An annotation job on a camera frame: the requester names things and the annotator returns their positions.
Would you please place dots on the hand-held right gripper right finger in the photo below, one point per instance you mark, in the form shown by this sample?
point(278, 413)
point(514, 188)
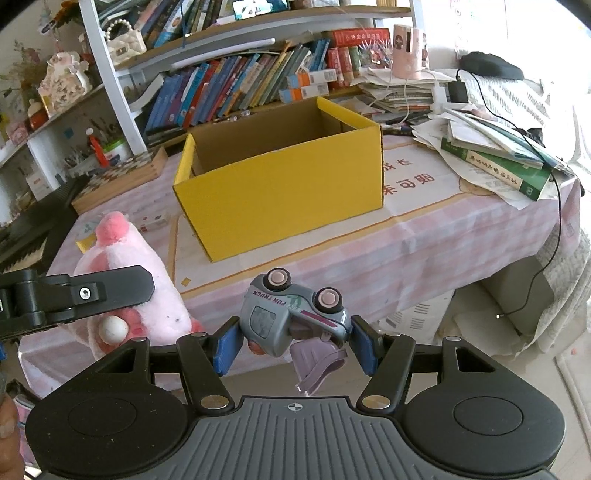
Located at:
point(364, 346)

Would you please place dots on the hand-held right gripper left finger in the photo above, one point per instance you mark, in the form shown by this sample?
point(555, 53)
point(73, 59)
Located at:
point(228, 345)

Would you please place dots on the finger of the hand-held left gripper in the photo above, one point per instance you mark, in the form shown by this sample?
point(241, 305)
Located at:
point(111, 288)

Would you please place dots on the pink plush toy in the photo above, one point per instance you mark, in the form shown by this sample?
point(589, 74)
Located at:
point(134, 249)

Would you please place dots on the grey toy truck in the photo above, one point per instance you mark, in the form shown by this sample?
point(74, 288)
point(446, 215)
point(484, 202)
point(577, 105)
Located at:
point(272, 314)

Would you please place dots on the yellow cardboard box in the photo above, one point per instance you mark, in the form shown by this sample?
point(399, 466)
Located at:
point(277, 198)

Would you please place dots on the person's left hand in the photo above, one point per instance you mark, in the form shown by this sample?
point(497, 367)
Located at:
point(7, 429)

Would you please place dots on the white cardboard box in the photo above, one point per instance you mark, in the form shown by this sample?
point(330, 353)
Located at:
point(415, 318)

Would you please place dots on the black electric piano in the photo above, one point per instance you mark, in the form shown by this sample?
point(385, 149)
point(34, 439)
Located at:
point(27, 226)

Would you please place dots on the wooden chessboard box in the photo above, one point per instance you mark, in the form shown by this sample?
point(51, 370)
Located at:
point(124, 173)

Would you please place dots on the white jar with green lid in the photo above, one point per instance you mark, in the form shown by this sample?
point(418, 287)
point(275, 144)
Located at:
point(117, 152)

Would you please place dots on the red and white glue bottle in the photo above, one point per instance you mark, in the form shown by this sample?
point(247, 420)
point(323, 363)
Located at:
point(98, 150)

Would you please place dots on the desk with pink checkered cloth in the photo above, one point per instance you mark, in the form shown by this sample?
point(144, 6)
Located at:
point(461, 240)

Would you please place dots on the printed table mat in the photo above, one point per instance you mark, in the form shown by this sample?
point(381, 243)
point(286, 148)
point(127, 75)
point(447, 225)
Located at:
point(415, 184)

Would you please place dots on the small red jar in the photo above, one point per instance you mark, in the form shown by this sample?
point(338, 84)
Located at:
point(36, 115)

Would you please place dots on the white bookshelf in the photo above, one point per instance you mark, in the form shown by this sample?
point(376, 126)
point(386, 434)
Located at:
point(113, 83)

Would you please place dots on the decorative floral house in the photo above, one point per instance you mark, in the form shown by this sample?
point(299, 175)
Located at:
point(64, 81)

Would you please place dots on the thick green book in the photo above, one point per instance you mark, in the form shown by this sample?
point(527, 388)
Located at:
point(503, 173)

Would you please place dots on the dried flowers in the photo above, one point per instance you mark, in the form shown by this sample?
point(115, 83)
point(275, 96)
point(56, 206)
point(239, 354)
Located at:
point(21, 64)

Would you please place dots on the white pearl handbag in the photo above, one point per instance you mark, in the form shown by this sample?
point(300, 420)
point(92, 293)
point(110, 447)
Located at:
point(124, 46)

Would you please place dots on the row of colourful books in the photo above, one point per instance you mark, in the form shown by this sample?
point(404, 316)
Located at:
point(240, 78)

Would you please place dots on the stack of magazines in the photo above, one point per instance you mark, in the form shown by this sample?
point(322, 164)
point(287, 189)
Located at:
point(397, 92)

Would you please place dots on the white power adapter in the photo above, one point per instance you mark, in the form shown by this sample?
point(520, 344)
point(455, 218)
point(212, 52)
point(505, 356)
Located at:
point(440, 98)

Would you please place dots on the orange and white small box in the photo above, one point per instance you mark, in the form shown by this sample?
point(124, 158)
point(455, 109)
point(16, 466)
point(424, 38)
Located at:
point(302, 93)
point(311, 77)

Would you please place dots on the row of shelf-top books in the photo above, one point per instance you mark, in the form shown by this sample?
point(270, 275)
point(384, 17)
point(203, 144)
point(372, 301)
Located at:
point(184, 16)

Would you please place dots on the red standing books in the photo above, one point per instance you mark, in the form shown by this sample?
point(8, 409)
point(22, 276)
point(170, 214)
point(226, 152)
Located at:
point(344, 64)

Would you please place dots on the white printed cloth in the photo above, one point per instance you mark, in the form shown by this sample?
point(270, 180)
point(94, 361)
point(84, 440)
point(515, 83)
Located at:
point(521, 101)

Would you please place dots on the pink pen holder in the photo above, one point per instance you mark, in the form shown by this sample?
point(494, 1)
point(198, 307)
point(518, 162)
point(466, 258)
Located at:
point(408, 50)

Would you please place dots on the thick red book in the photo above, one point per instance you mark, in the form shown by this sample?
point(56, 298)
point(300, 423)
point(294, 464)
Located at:
point(358, 37)

